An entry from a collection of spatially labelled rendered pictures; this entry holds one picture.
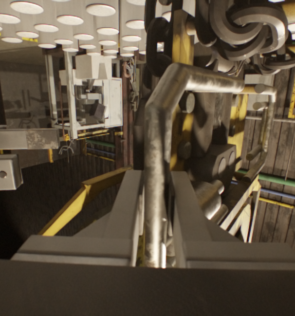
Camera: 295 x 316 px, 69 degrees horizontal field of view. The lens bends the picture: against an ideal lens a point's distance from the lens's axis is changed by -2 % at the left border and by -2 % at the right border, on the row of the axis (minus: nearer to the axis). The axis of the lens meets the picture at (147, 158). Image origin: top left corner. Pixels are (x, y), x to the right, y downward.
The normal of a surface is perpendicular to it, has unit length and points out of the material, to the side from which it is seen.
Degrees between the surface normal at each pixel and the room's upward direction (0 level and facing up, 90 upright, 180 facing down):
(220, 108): 90
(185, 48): 90
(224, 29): 72
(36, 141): 90
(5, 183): 90
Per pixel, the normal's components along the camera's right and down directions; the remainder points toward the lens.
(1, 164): 0.14, 0.28
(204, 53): -0.60, 0.22
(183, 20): 0.80, 0.18
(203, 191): 0.27, -0.85
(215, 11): -0.33, 0.30
